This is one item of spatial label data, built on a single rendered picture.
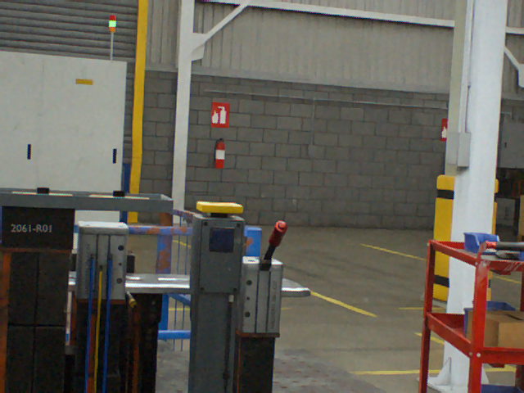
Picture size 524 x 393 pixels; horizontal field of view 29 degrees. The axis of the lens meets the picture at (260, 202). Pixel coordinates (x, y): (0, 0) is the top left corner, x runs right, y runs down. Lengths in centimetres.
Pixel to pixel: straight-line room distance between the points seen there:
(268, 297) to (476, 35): 409
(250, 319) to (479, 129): 402
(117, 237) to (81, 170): 820
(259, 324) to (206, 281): 22
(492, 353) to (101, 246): 232
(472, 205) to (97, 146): 503
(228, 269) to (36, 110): 830
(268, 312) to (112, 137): 824
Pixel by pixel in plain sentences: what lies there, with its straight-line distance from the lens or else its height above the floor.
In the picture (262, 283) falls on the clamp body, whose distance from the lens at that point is 167.
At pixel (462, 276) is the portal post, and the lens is 563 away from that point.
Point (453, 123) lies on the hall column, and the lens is 893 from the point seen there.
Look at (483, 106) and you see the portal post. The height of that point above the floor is 153.
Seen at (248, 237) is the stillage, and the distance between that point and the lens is 381.
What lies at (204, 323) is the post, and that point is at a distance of 151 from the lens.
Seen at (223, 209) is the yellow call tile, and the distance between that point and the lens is 149.
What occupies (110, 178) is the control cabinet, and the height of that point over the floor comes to 89.
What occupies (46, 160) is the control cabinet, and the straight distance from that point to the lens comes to 976.
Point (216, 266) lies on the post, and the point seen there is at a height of 107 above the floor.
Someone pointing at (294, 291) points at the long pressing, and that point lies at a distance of 181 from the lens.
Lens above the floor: 124
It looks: 3 degrees down
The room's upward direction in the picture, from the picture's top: 3 degrees clockwise
